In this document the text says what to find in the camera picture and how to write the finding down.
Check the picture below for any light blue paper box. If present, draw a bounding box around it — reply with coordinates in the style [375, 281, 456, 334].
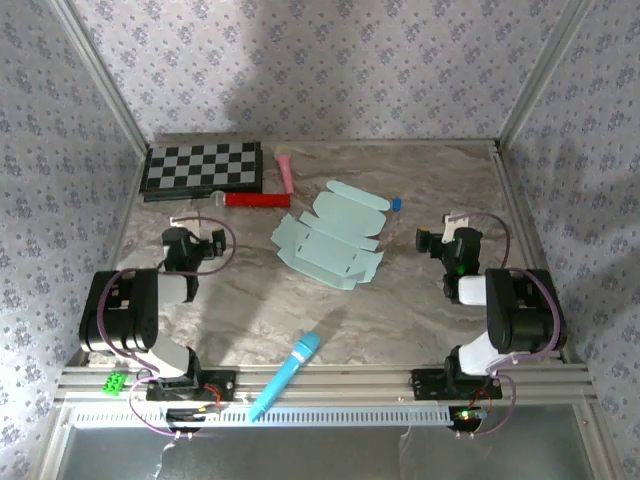
[270, 180, 391, 292]

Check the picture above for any black power connector box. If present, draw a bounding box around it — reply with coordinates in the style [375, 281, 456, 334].
[164, 405, 224, 434]

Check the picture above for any red toy microphone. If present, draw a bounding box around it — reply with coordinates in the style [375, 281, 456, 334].
[210, 191, 292, 210]

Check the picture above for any black white chessboard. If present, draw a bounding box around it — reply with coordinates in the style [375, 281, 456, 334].
[138, 141, 264, 203]

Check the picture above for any pink toy microphone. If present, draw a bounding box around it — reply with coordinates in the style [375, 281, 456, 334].
[273, 145, 295, 195]

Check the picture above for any blue toy microphone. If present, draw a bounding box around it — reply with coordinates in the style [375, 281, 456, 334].
[248, 330, 322, 423]

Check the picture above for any green toy brick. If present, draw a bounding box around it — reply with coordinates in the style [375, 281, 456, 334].
[101, 372, 127, 396]

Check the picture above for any small circuit board with LED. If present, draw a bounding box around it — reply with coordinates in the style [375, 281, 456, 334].
[452, 407, 489, 424]

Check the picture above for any grey metal sheet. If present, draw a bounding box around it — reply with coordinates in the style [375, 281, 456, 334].
[64, 424, 596, 480]

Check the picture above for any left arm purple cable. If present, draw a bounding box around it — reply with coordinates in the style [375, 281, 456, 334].
[96, 213, 238, 441]

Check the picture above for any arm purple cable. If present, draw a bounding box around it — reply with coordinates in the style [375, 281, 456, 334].
[96, 213, 238, 441]
[452, 212, 569, 441]

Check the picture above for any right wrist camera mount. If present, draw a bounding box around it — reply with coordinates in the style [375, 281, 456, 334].
[442, 210, 472, 237]

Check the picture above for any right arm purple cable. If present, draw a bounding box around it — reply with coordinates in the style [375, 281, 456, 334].
[452, 212, 569, 441]

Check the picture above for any aluminium side rail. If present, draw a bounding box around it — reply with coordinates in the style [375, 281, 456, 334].
[489, 139, 574, 366]

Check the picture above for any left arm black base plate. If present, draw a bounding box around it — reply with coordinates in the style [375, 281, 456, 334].
[145, 369, 237, 403]

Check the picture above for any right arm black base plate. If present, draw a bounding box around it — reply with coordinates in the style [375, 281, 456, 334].
[410, 368, 503, 401]

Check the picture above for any aluminium frame rail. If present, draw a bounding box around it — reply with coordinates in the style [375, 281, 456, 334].
[52, 364, 599, 406]

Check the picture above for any aluminium frame post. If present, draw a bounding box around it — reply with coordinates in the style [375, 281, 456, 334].
[47, 0, 151, 151]
[497, 0, 601, 149]

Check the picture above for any white slotted cable duct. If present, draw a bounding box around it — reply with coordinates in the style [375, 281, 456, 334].
[72, 404, 454, 429]

